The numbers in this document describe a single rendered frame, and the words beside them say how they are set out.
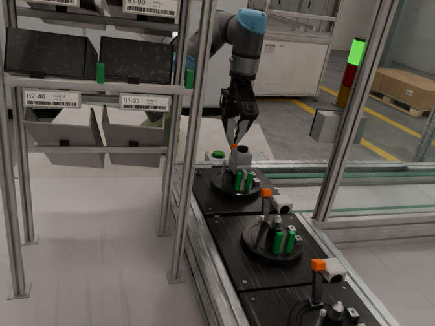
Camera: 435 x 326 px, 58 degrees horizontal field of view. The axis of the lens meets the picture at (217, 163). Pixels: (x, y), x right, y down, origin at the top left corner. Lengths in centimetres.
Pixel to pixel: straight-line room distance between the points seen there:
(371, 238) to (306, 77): 457
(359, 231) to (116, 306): 67
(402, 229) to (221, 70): 335
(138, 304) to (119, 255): 16
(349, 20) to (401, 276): 1031
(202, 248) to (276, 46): 450
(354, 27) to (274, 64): 632
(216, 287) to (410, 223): 68
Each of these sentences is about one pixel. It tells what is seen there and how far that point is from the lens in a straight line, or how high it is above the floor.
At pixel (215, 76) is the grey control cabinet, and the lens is 433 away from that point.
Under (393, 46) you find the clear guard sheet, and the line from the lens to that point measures 97.
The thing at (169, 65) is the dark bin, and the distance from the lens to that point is 75.
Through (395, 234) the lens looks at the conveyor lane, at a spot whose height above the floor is 90.
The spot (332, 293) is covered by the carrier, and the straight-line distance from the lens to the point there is 85.
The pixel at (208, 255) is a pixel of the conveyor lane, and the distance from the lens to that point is 87.
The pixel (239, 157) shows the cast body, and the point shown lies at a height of 108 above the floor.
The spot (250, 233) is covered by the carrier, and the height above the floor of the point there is 99.
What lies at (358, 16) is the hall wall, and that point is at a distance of 1143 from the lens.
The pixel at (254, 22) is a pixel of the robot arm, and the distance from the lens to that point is 101.
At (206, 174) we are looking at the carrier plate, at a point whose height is 97.
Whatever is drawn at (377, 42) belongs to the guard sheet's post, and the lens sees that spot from 92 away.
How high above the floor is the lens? 151
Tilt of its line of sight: 26 degrees down
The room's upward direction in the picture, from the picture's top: 9 degrees clockwise
